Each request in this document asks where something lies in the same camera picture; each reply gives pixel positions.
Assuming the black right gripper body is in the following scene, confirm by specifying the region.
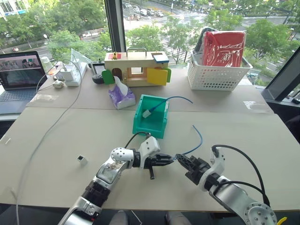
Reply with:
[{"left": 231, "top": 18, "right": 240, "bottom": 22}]
[{"left": 184, "top": 156, "right": 211, "bottom": 188}]

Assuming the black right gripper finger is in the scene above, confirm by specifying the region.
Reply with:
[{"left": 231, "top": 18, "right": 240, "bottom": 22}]
[
  {"left": 175, "top": 153, "right": 197, "bottom": 167},
  {"left": 177, "top": 159, "right": 195, "bottom": 174}
]

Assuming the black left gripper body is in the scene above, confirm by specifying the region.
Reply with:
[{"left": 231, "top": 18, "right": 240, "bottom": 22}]
[{"left": 142, "top": 154, "right": 160, "bottom": 180}]

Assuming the blue network cable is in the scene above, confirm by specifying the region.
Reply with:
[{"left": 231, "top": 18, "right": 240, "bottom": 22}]
[
  {"left": 150, "top": 96, "right": 194, "bottom": 115},
  {"left": 172, "top": 125, "right": 203, "bottom": 162}
]

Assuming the green plastic bin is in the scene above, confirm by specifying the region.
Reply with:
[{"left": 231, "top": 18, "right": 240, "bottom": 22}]
[{"left": 132, "top": 94, "right": 170, "bottom": 140}]

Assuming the white charger plug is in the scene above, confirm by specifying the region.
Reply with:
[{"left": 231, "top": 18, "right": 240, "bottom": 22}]
[{"left": 60, "top": 65, "right": 76, "bottom": 82}]

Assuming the purple tissue pack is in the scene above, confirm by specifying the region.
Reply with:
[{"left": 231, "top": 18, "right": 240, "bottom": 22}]
[{"left": 108, "top": 75, "right": 136, "bottom": 110}]

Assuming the white perforated plastic basket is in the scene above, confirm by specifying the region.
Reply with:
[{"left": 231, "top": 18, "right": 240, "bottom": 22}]
[{"left": 187, "top": 50, "right": 254, "bottom": 91}]

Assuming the wooden lock box toy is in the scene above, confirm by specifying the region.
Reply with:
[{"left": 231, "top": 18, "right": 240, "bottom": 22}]
[{"left": 104, "top": 47, "right": 172, "bottom": 88}]

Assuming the black handheld device with screen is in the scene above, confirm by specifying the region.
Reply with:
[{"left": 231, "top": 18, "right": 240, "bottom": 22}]
[{"left": 92, "top": 61, "right": 106, "bottom": 76}]

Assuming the red item in plastic wrap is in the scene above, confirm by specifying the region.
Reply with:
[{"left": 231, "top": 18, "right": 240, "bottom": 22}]
[{"left": 202, "top": 31, "right": 247, "bottom": 68}]

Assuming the white power strip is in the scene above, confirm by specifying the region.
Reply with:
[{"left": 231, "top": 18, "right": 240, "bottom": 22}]
[{"left": 61, "top": 61, "right": 88, "bottom": 87}]

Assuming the dark grey bag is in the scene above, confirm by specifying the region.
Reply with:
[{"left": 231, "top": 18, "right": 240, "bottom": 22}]
[{"left": 194, "top": 27, "right": 218, "bottom": 54}]

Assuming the clear tape strip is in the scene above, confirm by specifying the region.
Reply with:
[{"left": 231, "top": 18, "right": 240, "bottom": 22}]
[{"left": 30, "top": 94, "right": 57, "bottom": 103}]

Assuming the clear plastic sheet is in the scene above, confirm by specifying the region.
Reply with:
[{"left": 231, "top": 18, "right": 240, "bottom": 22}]
[{"left": 70, "top": 48, "right": 93, "bottom": 69}]

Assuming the black window pillar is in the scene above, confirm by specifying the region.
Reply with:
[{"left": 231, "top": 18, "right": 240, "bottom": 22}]
[{"left": 104, "top": 0, "right": 128, "bottom": 53}]

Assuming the clear plastic cup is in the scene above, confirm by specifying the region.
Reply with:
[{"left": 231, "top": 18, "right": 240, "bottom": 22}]
[{"left": 41, "top": 56, "right": 54, "bottom": 74}]

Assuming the grey laptop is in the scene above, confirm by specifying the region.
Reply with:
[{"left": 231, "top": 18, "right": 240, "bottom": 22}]
[{"left": 0, "top": 51, "right": 49, "bottom": 115}]

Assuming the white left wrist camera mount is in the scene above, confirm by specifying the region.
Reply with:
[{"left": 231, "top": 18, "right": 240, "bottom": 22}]
[{"left": 137, "top": 135, "right": 162, "bottom": 170}]

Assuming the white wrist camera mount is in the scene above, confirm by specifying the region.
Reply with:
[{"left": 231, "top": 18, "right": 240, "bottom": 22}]
[
  {"left": 209, "top": 146, "right": 226, "bottom": 179},
  {"left": 137, "top": 135, "right": 162, "bottom": 170}
]

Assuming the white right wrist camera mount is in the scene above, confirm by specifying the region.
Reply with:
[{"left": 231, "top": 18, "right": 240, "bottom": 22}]
[{"left": 209, "top": 146, "right": 226, "bottom": 179}]

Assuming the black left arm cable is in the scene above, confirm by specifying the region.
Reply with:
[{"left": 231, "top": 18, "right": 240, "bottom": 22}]
[{"left": 124, "top": 131, "right": 151, "bottom": 150}]

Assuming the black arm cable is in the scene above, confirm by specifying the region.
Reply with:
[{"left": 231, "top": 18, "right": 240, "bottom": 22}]
[
  {"left": 211, "top": 144, "right": 270, "bottom": 207},
  {"left": 124, "top": 131, "right": 151, "bottom": 150}
]

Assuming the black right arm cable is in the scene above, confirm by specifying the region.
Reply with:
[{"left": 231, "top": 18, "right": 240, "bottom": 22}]
[{"left": 211, "top": 144, "right": 270, "bottom": 207}]

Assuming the long white cable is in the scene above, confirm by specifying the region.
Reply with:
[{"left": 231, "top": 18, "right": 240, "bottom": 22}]
[{"left": 10, "top": 59, "right": 83, "bottom": 225}]

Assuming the black slanted window frame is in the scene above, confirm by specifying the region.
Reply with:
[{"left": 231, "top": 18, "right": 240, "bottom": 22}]
[{"left": 261, "top": 48, "right": 300, "bottom": 102}]

